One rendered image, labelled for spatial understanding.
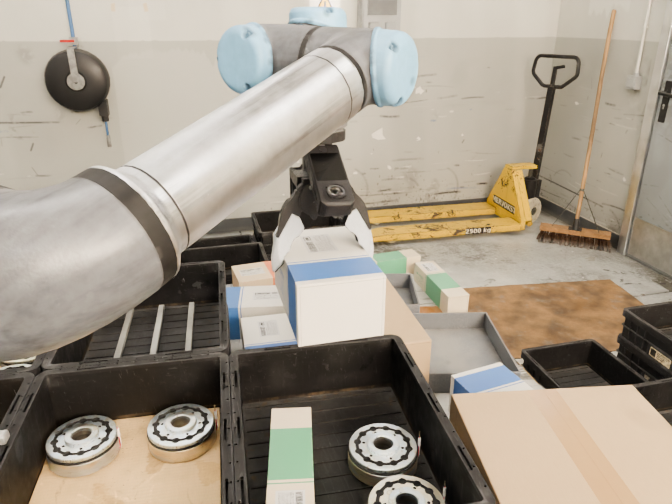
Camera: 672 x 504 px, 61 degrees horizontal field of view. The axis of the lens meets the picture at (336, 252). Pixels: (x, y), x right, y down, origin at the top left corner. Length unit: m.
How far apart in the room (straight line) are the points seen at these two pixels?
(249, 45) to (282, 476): 0.54
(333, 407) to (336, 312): 0.30
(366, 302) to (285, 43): 0.34
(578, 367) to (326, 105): 1.89
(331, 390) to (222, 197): 0.66
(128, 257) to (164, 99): 3.66
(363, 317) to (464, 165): 3.91
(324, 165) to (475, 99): 3.85
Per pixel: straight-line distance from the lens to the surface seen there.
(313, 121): 0.51
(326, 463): 0.91
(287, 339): 1.28
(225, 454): 0.79
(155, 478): 0.93
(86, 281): 0.38
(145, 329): 1.30
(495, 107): 4.66
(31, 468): 0.97
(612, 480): 0.86
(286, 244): 0.80
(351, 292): 0.74
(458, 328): 1.52
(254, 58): 0.64
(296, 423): 0.89
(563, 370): 2.26
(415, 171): 4.47
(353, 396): 1.04
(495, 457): 0.85
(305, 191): 0.78
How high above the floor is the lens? 1.45
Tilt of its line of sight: 22 degrees down
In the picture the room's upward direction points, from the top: straight up
